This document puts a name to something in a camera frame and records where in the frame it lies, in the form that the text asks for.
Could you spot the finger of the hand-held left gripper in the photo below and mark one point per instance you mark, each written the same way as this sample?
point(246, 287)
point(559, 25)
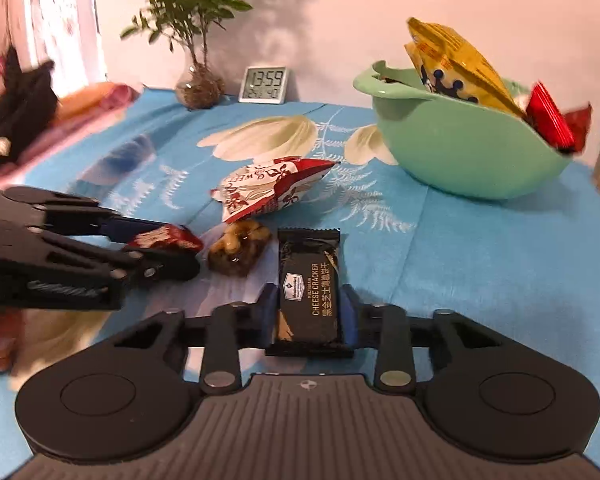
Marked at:
point(170, 266)
point(122, 227)

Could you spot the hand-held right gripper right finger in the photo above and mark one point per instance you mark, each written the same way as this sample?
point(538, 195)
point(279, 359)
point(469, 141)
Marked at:
point(347, 312)

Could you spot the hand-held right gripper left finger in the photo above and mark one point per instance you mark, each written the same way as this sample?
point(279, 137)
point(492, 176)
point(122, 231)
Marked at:
point(271, 305)

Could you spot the dark red snack packet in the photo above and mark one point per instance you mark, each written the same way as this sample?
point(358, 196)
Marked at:
point(167, 239)

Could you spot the black cracker packet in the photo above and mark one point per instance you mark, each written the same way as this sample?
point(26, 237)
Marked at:
point(307, 280)

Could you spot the green bowl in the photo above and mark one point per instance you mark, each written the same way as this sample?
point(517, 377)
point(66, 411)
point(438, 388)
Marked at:
point(455, 150)

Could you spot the large yellow snack packet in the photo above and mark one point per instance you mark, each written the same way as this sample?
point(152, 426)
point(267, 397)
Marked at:
point(460, 50)

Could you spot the clear wrapped nut bar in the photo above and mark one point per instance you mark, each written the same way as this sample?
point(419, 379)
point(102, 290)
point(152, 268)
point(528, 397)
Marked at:
point(237, 250)

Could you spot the red white patterned snack packet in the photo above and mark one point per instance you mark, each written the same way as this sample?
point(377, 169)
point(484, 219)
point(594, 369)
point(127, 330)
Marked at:
point(270, 185)

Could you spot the pink blanket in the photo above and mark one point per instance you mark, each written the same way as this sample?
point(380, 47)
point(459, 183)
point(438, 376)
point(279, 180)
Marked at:
point(100, 97)

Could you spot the blue printed tablecloth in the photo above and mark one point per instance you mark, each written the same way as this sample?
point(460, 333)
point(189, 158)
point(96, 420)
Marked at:
point(480, 260)

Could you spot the black cloth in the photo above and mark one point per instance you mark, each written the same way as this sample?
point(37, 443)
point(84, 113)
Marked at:
point(22, 105)

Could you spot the round glass vase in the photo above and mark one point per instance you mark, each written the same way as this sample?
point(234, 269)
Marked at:
point(199, 87)

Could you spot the white digital clock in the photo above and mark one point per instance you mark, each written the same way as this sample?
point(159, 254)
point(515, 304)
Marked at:
point(263, 85)

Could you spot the floral curtain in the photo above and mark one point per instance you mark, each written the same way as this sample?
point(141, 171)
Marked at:
point(65, 10)

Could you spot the small leafy green plant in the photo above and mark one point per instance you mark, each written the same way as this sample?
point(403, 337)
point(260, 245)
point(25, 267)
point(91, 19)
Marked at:
point(190, 0)

